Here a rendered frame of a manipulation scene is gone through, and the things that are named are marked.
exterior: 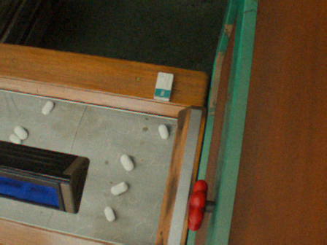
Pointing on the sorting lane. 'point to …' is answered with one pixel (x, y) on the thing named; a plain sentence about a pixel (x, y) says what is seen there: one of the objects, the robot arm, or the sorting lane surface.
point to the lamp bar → (42, 176)
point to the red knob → (198, 205)
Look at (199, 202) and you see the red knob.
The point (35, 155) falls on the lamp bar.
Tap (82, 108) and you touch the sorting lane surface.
